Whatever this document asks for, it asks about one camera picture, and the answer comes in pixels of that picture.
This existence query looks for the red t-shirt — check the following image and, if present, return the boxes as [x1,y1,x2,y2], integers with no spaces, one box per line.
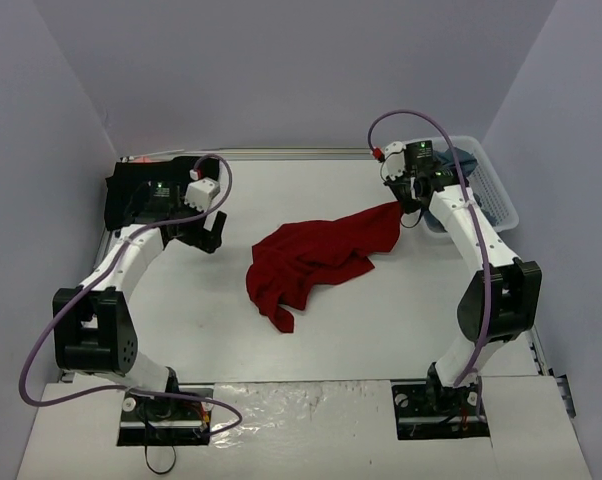
[246,201,403,334]

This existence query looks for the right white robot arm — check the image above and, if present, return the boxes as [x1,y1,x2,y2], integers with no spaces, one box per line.
[378,140,542,413]

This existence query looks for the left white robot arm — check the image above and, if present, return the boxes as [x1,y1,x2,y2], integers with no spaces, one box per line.
[53,178,228,418]

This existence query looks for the black folded t-shirt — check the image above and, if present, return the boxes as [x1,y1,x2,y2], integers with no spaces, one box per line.
[104,156,198,231]

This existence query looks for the blue-grey t-shirt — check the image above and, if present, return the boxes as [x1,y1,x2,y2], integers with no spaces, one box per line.
[424,148,498,233]

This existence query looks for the white plastic basket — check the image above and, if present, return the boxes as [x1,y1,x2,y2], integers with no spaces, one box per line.
[419,136,519,243]

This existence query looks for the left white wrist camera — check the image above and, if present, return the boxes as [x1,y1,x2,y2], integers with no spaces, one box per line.
[183,178,220,212]

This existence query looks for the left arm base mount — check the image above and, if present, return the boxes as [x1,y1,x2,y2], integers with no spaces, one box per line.
[117,393,211,447]

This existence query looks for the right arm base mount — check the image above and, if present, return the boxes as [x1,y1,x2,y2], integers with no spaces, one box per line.
[391,380,490,441]

